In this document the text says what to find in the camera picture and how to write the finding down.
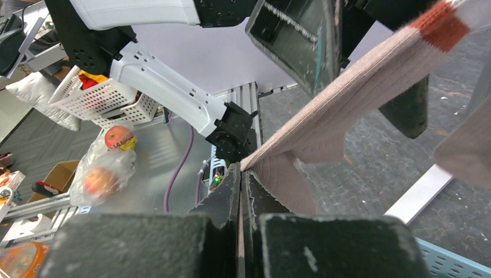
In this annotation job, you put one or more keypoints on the cardboard box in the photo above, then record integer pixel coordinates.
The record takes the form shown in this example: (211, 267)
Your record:
(56, 182)

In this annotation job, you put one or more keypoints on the clear bag with fruit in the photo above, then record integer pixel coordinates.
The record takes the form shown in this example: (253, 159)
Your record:
(100, 173)

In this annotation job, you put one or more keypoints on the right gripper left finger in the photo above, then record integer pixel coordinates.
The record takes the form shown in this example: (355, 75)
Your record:
(200, 243)

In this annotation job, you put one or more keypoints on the black sock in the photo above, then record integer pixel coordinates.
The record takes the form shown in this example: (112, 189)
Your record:
(408, 112)

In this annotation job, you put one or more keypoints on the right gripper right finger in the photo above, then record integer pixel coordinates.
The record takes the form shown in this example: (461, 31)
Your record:
(279, 243)

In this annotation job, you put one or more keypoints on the light blue plastic basket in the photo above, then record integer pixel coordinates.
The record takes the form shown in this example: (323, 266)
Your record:
(443, 263)

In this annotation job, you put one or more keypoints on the white sock drying rack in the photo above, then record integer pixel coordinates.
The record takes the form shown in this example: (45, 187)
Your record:
(435, 179)

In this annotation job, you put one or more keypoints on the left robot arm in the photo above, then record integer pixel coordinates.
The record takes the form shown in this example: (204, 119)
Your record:
(98, 37)

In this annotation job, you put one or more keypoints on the white perforated basket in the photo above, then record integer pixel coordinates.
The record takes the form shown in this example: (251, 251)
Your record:
(106, 104)

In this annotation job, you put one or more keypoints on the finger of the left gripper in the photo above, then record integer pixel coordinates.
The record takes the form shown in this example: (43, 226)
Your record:
(303, 42)

